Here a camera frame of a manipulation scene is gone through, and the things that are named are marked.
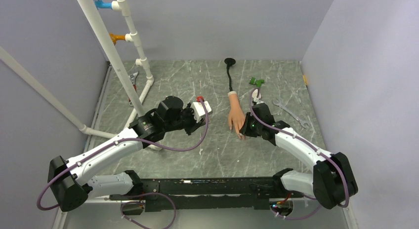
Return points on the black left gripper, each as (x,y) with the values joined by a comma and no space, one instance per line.
(194,125)

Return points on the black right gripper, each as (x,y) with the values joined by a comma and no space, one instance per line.
(245,130)

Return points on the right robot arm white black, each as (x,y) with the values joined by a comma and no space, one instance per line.
(331,181)

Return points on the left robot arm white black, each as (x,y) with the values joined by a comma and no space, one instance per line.
(75,180)

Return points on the mannequin practice hand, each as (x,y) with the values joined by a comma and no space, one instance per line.
(236,117)

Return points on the white pipe fitting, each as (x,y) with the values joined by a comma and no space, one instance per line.
(256,93)

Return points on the silver combination wrench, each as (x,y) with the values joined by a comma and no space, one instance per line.
(302,122)

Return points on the green pipe fitting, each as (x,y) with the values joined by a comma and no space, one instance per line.
(256,82)

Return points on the black flexible stand with base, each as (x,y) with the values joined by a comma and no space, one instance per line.
(229,63)

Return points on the orange pipe fitting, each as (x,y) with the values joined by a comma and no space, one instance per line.
(115,38)

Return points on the blue pipe fitting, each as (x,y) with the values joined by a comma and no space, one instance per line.
(100,4)

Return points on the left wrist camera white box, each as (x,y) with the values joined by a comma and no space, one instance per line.
(198,108)

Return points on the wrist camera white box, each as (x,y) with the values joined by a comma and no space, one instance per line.
(198,108)
(256,101)

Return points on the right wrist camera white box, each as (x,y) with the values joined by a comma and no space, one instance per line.
(256,101)

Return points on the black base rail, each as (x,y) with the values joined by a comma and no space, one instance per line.
(257,193)

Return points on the adjustable wrench red handle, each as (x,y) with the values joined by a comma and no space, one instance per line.
(133,78)

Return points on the white PVC pipe frame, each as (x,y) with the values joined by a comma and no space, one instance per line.
(53,41)

